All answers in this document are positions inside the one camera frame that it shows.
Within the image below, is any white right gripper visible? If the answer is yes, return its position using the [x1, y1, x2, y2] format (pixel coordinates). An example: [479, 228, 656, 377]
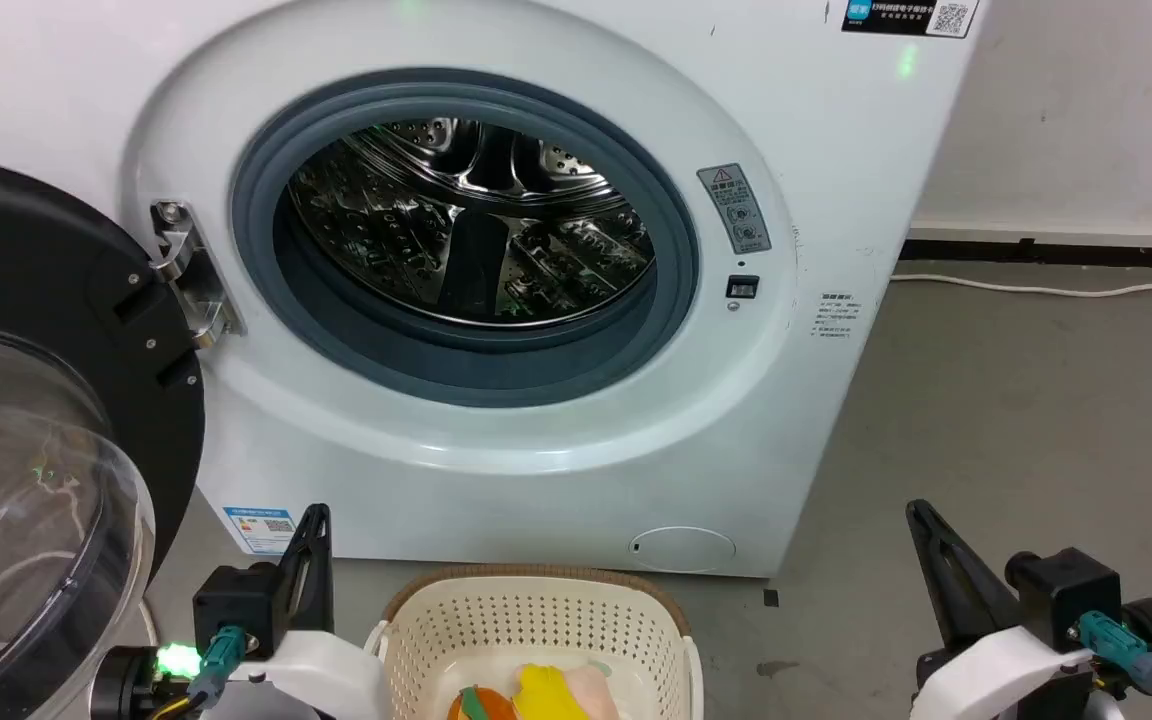
[906, 498, 1098, 720]

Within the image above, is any chrome door hinge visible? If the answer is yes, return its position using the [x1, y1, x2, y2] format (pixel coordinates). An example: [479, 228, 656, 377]
[149, 200, 243, 351]

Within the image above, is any cream perforated laundry basket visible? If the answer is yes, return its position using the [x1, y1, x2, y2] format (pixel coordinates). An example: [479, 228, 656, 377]
[366, 565, 705, 720]

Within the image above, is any right teal connector cable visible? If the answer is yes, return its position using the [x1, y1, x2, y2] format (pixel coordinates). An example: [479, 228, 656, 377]
[1076, 612, 1152, 720]

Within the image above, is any oval filter cover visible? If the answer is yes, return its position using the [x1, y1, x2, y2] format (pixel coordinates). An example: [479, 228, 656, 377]
[629, 525, 737, 574]

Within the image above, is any grey warning sticker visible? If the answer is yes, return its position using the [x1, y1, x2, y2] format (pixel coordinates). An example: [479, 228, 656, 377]
[696, 163, 773, 256]

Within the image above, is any black wall baseboard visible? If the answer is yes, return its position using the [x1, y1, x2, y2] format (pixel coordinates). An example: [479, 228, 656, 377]
[901, 238, 1152, 269]

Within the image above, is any black washer door with glass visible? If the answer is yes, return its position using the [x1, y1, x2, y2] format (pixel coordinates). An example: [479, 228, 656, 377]
[0, 155, 207, 720]

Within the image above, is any stainless steel washer drum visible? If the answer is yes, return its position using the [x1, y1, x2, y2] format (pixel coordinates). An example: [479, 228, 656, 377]
[286, 118, 657, 327]

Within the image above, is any blue energy label sticker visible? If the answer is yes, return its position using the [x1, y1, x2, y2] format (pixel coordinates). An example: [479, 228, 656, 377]
[223, 505, 299, 557]

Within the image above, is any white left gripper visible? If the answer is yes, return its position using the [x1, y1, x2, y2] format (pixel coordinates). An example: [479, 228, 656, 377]
[226, 503, 389, 720]

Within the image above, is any left teal connector cable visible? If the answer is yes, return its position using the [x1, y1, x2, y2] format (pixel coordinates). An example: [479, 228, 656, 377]
[151, 625, 248, 720]

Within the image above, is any teal connector cable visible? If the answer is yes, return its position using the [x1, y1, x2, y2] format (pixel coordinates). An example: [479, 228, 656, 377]
[151, 625, 248, 720]
[1076, 612, 1152, 720]

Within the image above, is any white floor cable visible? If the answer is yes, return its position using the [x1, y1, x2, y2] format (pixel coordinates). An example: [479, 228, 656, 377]
[889, 270, 1152, 299]

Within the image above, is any black QR code sticker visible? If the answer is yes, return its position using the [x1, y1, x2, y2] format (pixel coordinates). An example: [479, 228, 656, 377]
[841, 0, 979, 39]

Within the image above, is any grey rubber door gasket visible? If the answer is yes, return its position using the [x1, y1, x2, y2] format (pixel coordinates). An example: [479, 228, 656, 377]
[231, 68, 702, 409]

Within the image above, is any white front-load washing machine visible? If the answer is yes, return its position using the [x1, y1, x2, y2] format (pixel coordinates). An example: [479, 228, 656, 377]
[0, 0, 987, 581]

